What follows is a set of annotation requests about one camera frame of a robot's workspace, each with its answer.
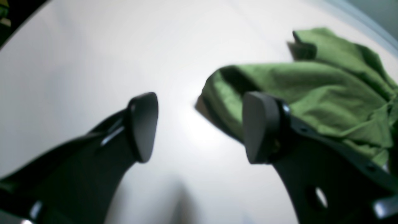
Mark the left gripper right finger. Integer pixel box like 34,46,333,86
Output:
243,92,397,224

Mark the green t-shirt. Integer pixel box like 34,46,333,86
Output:
201,27,398,167

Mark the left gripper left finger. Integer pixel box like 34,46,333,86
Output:
1,92,158,224

